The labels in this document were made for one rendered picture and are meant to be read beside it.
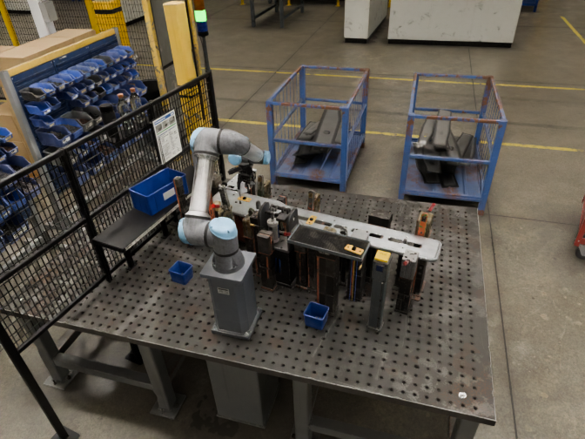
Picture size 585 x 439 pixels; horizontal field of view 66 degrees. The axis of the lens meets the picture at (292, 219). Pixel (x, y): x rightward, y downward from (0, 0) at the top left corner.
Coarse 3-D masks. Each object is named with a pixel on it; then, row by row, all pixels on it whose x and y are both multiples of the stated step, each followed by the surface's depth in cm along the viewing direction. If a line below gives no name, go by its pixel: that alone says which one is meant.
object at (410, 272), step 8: (408, 256) 215; (416, 256) 215; (408, 264) 214; (416, 264) 218; (400, 272) 219; (408, 272) 217; (400, 280) 223; (408, 280) 220; (400, 288) 225; (408, 288) 223; (400, 296) 228; (408, 296) 226; (400, 304) 232; (408, 304) 230; (400, 312) 233
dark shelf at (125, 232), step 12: (192, 168) 301; (192, 180) 288; (132, 216) 256; (144, 216) 256; (156, 216) 256; (108, 228) 247; (120, 228) 247; (132, 228) 247; (144, 228) 246; (96, 240) 239; (108, 240) 238; (120, 240) 238; (132, 240) 238; (120, 252) 234
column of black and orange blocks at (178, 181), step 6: (174, 180) 257; (180, 180) 258; (174, 186) 259; (180, 186) 260; (180, 192) 261; (180, 198) 262; (180, 204) 266; (186, 204) 269; (180, 210) 269; (186, 210) 270; (192, 246) 284
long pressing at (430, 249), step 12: (228, 192) 280; (240, 204) 269; (252, 204) 268; (276, 204) 267; (300, 216) 257; (324, 216) 255; (336, 228) 245; (348, 228) 245; (360, 228) 245; (372, 228) 244; (384, 228) 244; (372, 240) 236; (384, 240) 235; (408, 240) 235; (420, 240) 234; (432, 240) 234; (396, 252) 227; (420, 252) 227; (432, 252) 226
